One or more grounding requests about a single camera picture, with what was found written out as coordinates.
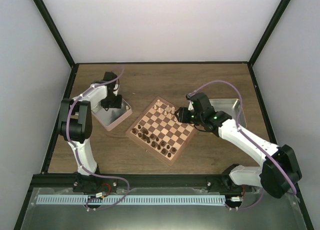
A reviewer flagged pink metal tin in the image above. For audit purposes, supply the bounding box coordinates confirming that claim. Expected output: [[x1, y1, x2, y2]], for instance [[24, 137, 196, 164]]
[[91, 99, 132, 131]]

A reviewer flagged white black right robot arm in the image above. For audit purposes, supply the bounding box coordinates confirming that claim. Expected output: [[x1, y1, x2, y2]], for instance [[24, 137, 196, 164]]
[[174, 93, 302, 198]]

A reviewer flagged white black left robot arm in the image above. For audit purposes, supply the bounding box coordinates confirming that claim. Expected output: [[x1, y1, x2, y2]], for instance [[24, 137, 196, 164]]
[[58, 72, 123, 192]]

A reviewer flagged wooden chess board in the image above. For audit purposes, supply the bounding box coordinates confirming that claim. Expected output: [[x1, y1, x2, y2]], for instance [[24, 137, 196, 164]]
[[126, 97, 196, 166]]

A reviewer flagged yellow bear tin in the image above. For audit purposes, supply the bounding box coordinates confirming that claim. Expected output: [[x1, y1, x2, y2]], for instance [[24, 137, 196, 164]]
[[209, 98, 241, 120]]

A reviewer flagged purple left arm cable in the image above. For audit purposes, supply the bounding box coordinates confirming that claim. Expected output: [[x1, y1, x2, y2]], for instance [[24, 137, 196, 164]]
[[66, 66, 131, 212]]

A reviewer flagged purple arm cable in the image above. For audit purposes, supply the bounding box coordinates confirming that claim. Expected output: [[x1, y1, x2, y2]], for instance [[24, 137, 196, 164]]
[[66, 66, 131, 212], [188, 80, 298, 212]]

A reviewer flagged black aluminium frame rail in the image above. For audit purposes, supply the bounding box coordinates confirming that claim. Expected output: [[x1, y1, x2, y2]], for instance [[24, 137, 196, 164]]
[[31, 173, 297, 190]]

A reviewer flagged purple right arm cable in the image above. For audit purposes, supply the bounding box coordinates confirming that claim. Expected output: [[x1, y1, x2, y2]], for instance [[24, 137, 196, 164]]
[[188, 80, 298, 212]]

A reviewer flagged light blue slotted cable duct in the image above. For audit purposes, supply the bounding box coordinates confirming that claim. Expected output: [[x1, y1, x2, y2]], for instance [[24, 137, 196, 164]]
[[36, 194, 226, 206]]

